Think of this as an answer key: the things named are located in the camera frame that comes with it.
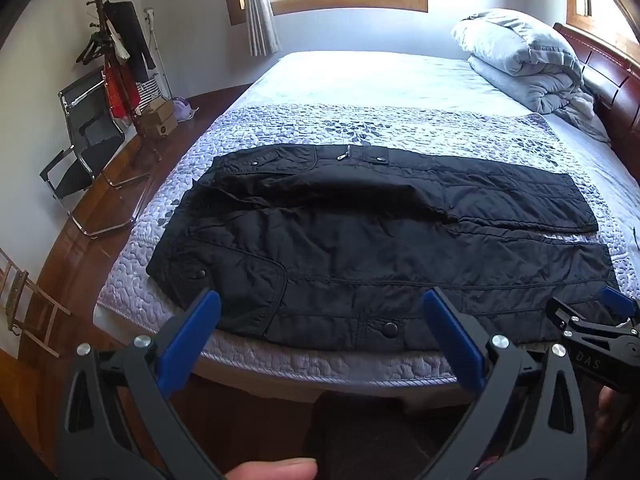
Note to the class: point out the cardboard box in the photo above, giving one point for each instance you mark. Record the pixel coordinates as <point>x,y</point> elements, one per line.
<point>159,120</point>

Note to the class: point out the red hanging bag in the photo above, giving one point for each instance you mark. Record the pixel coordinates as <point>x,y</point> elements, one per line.
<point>120,92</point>

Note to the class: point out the wooden folding rack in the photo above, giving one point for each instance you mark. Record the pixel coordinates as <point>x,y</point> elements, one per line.
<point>22,290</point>

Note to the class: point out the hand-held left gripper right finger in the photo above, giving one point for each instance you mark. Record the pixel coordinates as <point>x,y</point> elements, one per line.
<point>452,335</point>

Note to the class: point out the person's leg in dark trousers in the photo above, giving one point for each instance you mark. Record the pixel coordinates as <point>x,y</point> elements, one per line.
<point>380,440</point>

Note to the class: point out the wooden coat rack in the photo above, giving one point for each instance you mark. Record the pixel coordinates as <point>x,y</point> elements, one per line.
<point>100,15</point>

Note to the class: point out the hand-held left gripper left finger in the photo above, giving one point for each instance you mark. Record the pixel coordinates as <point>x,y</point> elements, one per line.
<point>192,335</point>

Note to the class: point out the person's right hand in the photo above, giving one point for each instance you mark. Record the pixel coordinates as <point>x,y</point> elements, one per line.
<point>610,410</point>

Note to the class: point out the folded grey duvet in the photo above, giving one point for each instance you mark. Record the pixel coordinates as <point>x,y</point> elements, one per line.
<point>525,60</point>

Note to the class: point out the narrow wooden frame window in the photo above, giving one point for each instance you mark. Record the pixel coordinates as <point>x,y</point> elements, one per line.
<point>595,5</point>

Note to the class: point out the white pole stand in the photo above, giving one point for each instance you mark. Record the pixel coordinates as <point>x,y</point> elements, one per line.
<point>154,40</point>

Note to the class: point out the black hanging garment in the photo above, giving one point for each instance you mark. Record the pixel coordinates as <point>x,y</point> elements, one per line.
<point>131,35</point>

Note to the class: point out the striped laundry basket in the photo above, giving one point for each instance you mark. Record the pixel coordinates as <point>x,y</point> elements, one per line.
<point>150,92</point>

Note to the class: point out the pale pink floor object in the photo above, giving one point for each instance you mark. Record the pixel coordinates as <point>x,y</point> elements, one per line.
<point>184,109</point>

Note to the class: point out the black quilted jacket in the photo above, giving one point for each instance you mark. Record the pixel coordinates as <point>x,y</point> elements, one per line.
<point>350,260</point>

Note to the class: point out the black office chair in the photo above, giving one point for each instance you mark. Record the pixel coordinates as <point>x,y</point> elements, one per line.
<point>95,145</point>

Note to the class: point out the person's left hand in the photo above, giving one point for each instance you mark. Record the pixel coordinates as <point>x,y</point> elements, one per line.
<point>270,471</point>

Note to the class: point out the bed with quilted cover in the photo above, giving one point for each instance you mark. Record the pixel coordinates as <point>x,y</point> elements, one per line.
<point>375,90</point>

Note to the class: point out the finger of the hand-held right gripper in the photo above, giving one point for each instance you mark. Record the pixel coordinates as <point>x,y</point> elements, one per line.
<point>619,301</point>
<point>562,312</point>

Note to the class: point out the wooden headboard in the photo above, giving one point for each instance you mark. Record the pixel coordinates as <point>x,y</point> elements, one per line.
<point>607,75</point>

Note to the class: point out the white striped curtain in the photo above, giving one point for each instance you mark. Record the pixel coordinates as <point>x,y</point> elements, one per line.
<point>260,15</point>

